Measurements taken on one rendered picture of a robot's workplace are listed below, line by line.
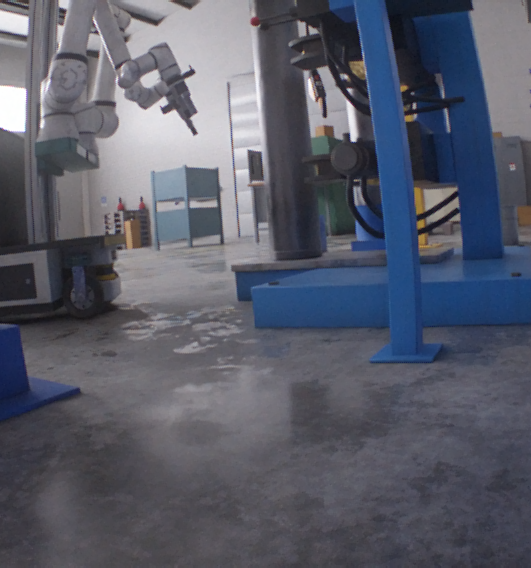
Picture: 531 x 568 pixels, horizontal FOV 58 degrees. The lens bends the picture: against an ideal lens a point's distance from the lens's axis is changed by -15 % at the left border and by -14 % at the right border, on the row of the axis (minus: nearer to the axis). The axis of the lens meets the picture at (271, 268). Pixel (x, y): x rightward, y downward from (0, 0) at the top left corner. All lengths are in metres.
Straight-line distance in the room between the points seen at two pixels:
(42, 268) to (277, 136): 1.08
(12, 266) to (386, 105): 1.54
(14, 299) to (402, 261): 1.52
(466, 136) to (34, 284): 1.72
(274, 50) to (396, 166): 1.31
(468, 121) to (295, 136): 0.73
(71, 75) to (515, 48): 12.01
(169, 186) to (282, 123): 7.92
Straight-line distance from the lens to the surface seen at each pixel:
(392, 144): 1.12
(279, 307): 1.60
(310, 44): 2.04
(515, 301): 1.42
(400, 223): 1.11
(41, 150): 2.15
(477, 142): 2.01
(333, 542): 0.52
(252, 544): 0.53
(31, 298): 2.13
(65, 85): 2.01
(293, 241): 2.21
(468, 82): 2.06
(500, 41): 13.35
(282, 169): 2.22
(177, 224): 9.99
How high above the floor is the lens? 0.30
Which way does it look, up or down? 5 degrees down
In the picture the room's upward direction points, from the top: 5 degrees counter-clockwise
